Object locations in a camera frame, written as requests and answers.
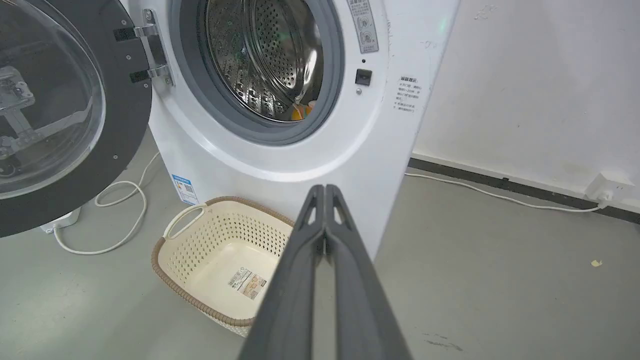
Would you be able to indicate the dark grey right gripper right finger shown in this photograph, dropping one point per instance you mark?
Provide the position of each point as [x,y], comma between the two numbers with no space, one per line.
[362,305]

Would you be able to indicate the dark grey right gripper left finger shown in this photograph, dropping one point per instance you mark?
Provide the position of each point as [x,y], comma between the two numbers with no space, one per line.
[287,305]

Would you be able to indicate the white front-load washing machine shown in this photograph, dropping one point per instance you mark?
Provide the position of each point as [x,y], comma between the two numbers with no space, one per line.
[370,145]

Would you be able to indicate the black round washer door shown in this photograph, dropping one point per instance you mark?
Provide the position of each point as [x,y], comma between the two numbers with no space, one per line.
[55,110]

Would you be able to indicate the cream perforated laundry basket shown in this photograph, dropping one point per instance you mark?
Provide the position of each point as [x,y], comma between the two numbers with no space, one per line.
[220,250]

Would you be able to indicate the orange item inside drum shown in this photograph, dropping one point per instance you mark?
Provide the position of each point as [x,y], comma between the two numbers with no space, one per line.
[301,111]

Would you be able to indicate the white power strip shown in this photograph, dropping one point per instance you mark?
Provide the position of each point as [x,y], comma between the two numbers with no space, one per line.
[62,221]

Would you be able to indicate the white wall socket adapter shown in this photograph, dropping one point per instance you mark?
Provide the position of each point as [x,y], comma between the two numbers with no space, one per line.
[609,187]

